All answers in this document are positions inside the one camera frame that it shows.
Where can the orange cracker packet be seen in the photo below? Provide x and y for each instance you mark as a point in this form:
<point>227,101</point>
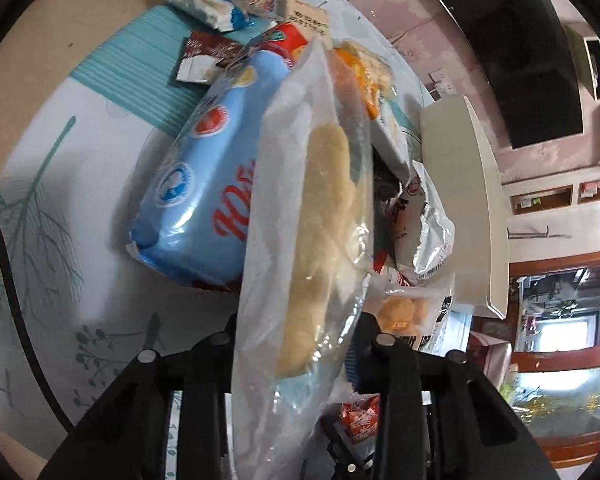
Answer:
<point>414,314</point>

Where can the blue biscuit package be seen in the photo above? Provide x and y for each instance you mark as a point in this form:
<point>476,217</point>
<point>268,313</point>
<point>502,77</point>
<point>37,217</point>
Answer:
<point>192,222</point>

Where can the clear bag of yellow biscuits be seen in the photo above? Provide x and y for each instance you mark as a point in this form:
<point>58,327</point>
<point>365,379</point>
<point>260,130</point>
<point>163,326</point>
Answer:
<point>308,261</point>

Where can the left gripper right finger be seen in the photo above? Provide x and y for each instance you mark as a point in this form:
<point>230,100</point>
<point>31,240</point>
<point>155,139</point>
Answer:
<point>439,418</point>

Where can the brown white snack packet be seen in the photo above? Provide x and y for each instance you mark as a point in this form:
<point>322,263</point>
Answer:
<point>204,57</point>

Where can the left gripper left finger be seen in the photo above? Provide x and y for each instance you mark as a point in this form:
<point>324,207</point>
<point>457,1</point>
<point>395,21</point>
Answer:
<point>163,417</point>

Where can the orange snack packet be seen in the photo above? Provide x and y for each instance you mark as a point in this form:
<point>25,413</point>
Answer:
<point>373,74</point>

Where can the beige paper snack box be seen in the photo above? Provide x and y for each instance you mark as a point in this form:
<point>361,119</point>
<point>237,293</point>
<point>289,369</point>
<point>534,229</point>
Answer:
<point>311,21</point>

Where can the black wall television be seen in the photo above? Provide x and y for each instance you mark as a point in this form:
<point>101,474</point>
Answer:
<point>525,54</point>

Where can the silver foil snack bag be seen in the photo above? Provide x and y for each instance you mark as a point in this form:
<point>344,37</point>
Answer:
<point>422,235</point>

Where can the small blue white snack packet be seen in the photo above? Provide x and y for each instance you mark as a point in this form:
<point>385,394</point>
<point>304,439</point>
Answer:
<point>220,15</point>

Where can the white plastic bin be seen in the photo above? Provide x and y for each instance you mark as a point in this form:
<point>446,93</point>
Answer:
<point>460,162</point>

